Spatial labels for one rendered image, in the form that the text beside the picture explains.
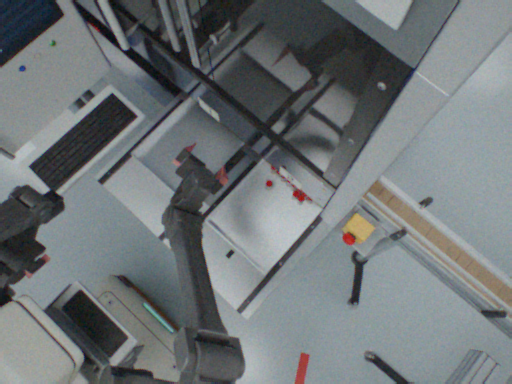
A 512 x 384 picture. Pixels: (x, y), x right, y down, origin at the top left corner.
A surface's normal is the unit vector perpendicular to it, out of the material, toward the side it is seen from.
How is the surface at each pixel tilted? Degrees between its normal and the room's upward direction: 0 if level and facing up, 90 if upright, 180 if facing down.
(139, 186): 0
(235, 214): 0
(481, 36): 90
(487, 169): 0
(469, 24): 90
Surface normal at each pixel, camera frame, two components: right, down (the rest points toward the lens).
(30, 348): 0.45, -0.68
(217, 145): 0.00, -0.25
